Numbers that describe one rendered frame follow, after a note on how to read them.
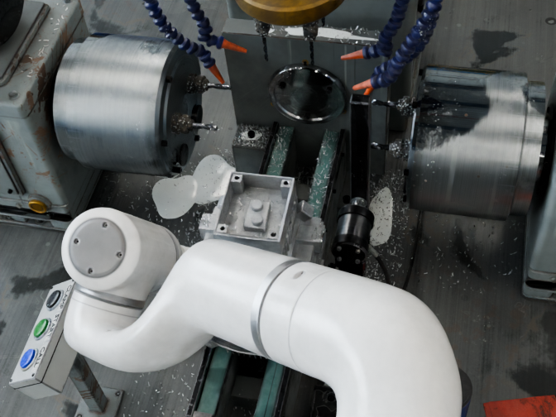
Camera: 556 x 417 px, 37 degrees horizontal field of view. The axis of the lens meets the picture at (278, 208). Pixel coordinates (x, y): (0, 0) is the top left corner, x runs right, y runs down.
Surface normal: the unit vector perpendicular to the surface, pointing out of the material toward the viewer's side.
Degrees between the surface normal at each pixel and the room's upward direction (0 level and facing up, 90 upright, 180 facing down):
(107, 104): 43
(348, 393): 62
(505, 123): 24
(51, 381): 53
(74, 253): 32
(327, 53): 90
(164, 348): 86
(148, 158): 88
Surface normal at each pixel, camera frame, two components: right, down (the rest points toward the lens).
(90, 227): -0.20, -0.22
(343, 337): -0.63, -0.22
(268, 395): -0.07, -0.60
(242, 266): -0.35, -0.79
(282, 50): -0.22, 0.79
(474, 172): -0.22, 0.41
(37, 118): 0.97, 0.13
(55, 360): 0.73, -0.26
